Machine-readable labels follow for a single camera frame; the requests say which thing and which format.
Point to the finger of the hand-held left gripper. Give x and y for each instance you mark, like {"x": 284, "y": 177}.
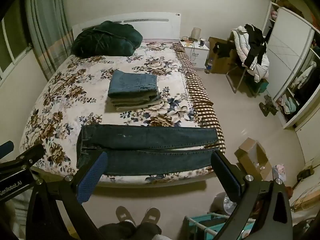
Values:
{"x": 30, "y": 155}
{"x": 7, "y": 148}

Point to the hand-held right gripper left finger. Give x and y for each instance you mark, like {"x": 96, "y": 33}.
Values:
{"x": 92, "y": 177}

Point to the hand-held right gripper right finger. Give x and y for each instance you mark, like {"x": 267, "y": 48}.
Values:
{"x": 231, "y": 180}

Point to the folded beige pants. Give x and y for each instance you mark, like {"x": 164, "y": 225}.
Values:
{"x": 142, "y": 106}

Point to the folded grey-green pants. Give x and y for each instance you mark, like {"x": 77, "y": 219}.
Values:
{"x": 140, "y": 100}

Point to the pink white bag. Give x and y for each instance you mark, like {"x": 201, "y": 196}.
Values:
{"x": 278, "y": 172}

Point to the teal storage rack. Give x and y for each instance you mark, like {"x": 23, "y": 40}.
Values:
{"x": 207, "y": 223}

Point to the grey slipper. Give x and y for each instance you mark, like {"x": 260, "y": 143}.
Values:
{"x": 125, "y": 216}
{"x": 152, "y": 216}

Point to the person's legs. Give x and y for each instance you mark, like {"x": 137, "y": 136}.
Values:
{"x": 130, "y": 232}

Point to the small dark device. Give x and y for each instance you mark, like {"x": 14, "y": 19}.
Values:
{"x": 305, "y": 173}

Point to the bed with floral sheet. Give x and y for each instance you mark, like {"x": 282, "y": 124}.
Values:
{"x": 62, "y": 87}

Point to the teal folded clothing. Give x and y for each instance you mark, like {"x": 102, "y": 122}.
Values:
{"x": 290, "y": 105}

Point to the brown checkered bed sheet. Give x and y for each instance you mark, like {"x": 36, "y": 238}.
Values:
{"x": 197, "y": 90}

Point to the green box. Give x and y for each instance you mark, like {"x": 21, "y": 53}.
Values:
{"x": 260, "y": 87}

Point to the folding chair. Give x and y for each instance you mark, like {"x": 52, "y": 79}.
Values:
{"x": 237, "y": 77}

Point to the folded light blue jeans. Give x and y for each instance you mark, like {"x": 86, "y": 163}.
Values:
{"x": 132, "y": 82}

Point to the white-framed window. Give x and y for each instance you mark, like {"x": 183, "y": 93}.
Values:
{"x": 12, "y": 37}

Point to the chair with draped clothes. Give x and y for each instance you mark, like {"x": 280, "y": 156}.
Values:
{"x": 261, "y": 70}

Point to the plastic bottle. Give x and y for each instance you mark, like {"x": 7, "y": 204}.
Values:
{"x": 209, "y": 66}

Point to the grey-green curtain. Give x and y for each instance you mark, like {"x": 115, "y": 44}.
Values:
{"x": 47, "y": 30}

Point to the white hanging garment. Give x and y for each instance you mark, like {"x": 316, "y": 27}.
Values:
{"x": 303, "y": 76}

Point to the white nightstand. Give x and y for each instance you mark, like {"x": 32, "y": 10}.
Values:
{"x": 198, "y": 55}

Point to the black garment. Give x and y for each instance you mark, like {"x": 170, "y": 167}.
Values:
{"x": 225, "y": 50}

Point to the dark green duvet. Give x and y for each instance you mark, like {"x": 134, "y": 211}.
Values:
{"x": 105, "y": 40}

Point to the black white-striped clothing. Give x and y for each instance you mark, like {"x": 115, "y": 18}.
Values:
{"x": 255, "y": 42}

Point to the dark cup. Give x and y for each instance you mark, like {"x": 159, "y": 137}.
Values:
{"x": 202, "y": 42}

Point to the white wardrobe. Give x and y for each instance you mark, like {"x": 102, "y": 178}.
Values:
{"x": 285, "y": 50}

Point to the beige table lamp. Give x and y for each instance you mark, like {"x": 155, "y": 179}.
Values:
{"x": 196, "y": 33}

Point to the white bed headboard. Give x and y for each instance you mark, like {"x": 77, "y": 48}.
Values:
{"x": 160, "y": 25}

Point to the pink folded clothing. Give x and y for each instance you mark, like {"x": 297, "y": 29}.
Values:
{"x": 274, "y": 15}

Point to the brown cardboard box by wall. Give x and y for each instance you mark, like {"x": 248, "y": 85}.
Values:
{"x": 222, "y": 65}

